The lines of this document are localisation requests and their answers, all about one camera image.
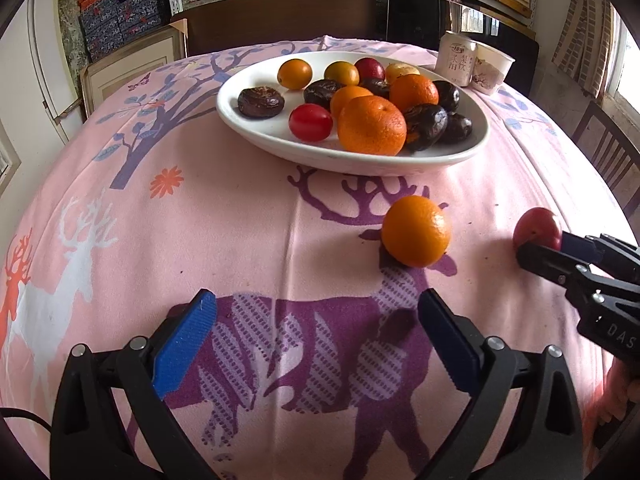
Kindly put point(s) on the white paper cup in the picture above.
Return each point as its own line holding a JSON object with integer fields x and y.
{"x": 494, "y": 70}

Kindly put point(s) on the pink printed tablecloth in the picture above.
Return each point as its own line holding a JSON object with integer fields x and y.
{"x": 250, "y": 240}

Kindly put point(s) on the white board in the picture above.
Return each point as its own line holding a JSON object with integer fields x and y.
{"x": 45, "y": 85}

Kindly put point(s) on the stack of blue patterned boxes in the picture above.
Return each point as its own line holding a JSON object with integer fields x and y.
{"x": 120, "y": 15}

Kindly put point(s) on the orange mandarin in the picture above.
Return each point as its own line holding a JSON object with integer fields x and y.
{"x": 416, "y": 230}
{"x": 347, "y": 99}
{"x": 371, "y": 125}
{"x": 414, "y": 92}

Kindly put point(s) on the light wooden panel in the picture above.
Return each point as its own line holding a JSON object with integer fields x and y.
{"x": 130, "y": 67}

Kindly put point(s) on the pale pink drink can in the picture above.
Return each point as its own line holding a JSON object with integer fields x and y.
{"x": 455, "y": 60}

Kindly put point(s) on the red cherry tomato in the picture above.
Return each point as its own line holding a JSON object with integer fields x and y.
{"x": 537, "y": 227}
{"x": 369, "y": 67}
{"x": 310, "y": 122}

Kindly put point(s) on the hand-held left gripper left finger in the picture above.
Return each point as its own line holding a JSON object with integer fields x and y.
{"x": 187, "y": 345}

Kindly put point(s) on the white ceramic plate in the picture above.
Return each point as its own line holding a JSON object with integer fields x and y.
{"x": 265, "y": 132}

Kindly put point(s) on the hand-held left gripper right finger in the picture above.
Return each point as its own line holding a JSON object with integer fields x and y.
{"x": 447, "y": 340}

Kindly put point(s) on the pale yellow round fruit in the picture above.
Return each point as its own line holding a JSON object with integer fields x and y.
{"x": 401, "y": 72}

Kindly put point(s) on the grey marble slab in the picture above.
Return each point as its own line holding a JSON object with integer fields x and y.
{"x": 67, "y": 35}

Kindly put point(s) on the checked curtain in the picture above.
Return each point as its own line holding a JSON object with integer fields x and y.
{"x": 582, "y": 35}

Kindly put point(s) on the dark brown board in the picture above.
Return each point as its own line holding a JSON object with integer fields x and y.
{"x": 280, "y": 15}

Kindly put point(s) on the window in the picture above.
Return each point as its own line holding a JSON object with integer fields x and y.
{"x": 627, "y": 75}

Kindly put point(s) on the person's right hand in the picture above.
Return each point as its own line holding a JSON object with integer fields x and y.
{"x": 620, "y": 390}

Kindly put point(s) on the black screen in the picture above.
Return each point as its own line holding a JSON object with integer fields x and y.
{"x": 415, "y": 20}

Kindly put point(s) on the orange cherry tomato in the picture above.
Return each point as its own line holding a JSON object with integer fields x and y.
{"x": 294, "y": 73}

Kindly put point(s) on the yellow cherry tomato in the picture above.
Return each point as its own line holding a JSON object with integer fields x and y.
{"x": 341, "y": 73}

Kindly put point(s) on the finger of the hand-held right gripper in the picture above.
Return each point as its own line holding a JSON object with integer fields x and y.
{"x": 574, "y": 244}
{"x": 545, "y": 260}

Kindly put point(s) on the dark water chestnut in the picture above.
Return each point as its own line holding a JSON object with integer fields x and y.
{"x": 425, "y": 126}
{"x": 375, "y": 86}
{"x": 260, "y": 102}
{"x": 320, "y": 94}
{"x": 459, "y": 128}
{"x": 446, "y": 95}

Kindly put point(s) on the dark wooden chair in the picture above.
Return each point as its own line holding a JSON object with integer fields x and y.
{"x": 600, "y": 130}

